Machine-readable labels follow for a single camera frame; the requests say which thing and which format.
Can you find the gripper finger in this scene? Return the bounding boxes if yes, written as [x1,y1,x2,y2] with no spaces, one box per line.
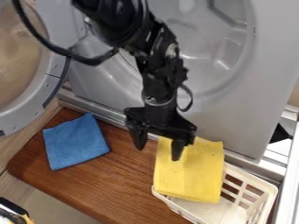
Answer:
[169,137,187,162]
[127,123,150,151]

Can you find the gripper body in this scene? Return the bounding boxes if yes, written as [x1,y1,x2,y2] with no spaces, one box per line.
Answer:
[122,94,199,145]

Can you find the yellow cloth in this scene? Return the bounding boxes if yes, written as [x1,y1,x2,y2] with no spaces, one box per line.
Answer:
[151,136,226,204]

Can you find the blue cloth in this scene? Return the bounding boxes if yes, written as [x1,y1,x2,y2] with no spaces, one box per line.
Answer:
[40,112,113,172]

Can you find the white tray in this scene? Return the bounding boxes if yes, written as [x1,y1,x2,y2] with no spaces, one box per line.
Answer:
[150,162,281,224]

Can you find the washing machine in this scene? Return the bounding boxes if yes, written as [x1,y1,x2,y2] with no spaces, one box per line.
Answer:
[0,0,299,162]

